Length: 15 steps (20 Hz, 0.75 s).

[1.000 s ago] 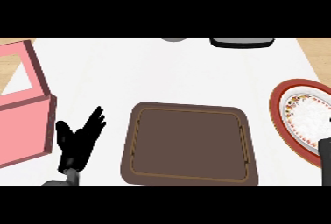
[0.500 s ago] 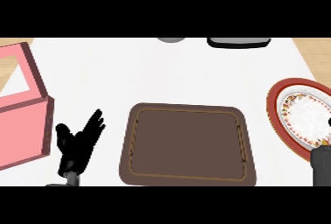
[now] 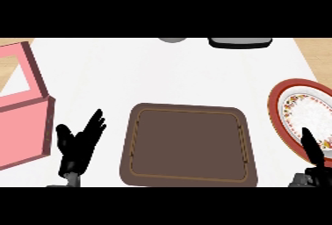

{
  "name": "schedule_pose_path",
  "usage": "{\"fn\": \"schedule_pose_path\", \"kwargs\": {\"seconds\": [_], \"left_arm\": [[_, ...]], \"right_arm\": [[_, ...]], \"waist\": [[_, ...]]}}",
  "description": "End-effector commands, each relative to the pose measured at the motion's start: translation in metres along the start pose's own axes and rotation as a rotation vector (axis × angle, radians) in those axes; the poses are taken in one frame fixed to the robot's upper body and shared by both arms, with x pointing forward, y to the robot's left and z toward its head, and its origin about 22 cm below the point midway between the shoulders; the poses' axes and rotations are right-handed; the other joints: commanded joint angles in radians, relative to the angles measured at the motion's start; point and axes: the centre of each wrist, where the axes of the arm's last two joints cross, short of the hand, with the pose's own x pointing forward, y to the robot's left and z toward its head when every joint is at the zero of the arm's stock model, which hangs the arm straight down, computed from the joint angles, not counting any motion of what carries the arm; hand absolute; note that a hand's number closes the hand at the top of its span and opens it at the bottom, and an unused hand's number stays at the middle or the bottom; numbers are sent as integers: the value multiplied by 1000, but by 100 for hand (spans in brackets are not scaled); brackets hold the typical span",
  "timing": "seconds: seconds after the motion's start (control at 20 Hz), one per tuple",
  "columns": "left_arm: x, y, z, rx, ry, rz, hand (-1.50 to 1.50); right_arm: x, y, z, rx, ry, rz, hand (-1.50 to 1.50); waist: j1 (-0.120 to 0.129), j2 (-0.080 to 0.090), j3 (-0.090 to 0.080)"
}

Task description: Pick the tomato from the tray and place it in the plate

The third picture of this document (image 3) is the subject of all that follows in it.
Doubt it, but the red rimmed floral plate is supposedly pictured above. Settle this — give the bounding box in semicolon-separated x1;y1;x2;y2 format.
267;77;332;169

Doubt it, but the brown rectangular tray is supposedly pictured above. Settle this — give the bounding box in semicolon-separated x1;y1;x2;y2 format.
118;102;259;188

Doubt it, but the pink open box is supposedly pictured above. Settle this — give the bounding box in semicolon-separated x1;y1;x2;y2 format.
0;40;57;171

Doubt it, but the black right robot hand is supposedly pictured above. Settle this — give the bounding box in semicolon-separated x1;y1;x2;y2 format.
299;127;332;187

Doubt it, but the grey round object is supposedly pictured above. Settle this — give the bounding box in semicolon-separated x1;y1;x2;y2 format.
156;37;187;44

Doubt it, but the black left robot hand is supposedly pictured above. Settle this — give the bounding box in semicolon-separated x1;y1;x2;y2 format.
54;108;107;178

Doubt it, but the black and grey appliance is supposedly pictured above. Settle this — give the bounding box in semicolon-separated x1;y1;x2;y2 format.
208;37;273;50

